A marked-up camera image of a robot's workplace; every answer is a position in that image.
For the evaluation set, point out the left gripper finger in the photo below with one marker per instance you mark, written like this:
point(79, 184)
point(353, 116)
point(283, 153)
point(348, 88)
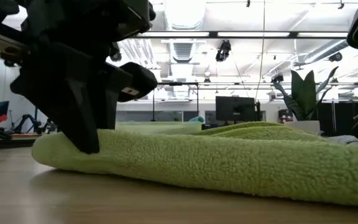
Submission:
point(107, 102)
point(64, 109)

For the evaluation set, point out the yellow translucent plastic basket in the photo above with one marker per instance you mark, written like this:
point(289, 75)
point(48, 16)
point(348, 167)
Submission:
point(160, 127)

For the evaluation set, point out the lime green microfiber towel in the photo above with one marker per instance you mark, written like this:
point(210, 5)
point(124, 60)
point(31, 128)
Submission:
point(213, 161)

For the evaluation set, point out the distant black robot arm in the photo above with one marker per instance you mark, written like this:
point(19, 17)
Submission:
point(26, 121)

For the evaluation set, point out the black room partition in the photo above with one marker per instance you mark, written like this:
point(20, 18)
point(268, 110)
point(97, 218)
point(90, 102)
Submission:
point(343, 116)

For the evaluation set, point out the black spot lamp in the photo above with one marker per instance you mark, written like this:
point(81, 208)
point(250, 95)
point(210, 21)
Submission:
point(335, 56)
point(223, 50)
point(116, 56)

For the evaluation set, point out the snake plant in white pot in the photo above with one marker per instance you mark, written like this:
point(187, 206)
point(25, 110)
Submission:
point(303, 93)

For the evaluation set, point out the large black monitor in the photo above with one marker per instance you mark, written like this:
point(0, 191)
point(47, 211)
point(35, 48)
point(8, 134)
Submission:
point(235, 108)

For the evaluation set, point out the black bar with light strips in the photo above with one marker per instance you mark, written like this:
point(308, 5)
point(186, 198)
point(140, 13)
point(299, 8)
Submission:
point(244, 34)

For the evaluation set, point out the black aluminium table frame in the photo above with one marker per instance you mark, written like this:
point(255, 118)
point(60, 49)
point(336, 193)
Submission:
point(8, 143)

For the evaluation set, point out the distant black rig frame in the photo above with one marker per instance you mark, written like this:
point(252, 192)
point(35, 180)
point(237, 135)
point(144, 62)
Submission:
point(179, 83)

